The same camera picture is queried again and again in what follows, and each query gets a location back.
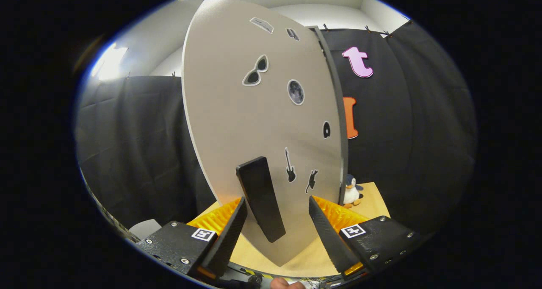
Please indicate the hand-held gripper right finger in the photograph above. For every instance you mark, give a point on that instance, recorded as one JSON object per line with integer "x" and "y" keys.
{"x": 328, "y": 238}

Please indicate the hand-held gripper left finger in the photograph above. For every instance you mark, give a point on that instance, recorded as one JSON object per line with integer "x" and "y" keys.
{"x": 228, "y": 238}

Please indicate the dark grey shoe cabinet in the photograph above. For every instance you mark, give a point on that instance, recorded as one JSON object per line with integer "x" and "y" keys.
{"x": 344, "y": 153}

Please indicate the beige shoe cabinet door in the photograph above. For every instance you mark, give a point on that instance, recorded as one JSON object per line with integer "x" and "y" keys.
{"x": 237, "y": 111}

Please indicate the penguin plush toy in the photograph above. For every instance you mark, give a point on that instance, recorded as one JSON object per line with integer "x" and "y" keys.
{"x": 350, "y": 193}

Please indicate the black backdrop cloth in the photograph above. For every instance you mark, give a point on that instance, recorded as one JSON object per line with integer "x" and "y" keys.
{"x": 423, "y": 132}

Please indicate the narrow ceiling light strip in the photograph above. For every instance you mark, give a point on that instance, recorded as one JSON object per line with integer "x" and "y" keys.
{"x": 110, "y": 62}

